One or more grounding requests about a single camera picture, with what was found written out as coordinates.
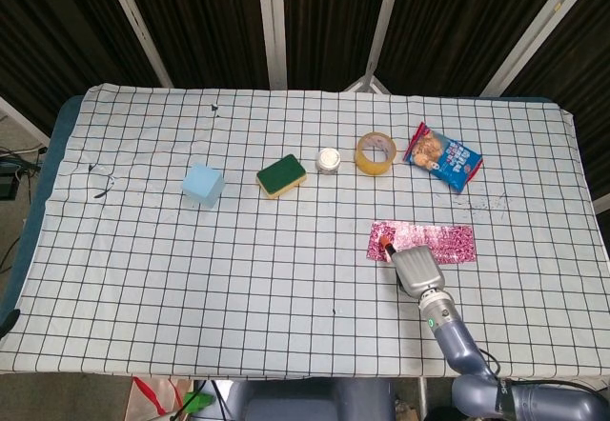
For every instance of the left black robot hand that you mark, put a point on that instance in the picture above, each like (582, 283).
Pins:
(9, 321)

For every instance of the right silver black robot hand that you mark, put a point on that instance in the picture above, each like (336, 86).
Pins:
(419, 271)

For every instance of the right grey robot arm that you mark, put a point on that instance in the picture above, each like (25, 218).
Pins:
(457, 345)

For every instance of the pink glitter pouch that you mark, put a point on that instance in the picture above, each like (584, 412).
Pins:
(453, 245)

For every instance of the blue snack bag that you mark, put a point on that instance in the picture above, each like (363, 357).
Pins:
(453, 161)

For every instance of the yellow packing tape roll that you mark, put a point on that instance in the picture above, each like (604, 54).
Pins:
(368, 164)

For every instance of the small clear plastic jar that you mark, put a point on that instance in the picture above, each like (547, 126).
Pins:
(328, 160)

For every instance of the red white shopping bag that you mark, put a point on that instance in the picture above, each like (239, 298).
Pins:
(152, 399)

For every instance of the green yellow sponge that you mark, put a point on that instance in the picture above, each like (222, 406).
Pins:
(280, 173)

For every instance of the white black checkered tablecloth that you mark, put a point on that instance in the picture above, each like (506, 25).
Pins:
(238, 273)

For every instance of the green plastic object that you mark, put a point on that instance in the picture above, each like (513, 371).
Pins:
(197, 402)

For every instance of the light blue foam cube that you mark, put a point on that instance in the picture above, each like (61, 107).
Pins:
(202, 185)

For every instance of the white frame bar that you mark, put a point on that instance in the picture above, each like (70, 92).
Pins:
(24, 121)

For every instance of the white partition frame post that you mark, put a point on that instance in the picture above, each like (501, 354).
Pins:
(383, 21)
(534, 35)
(272, 26)
(138, 26)

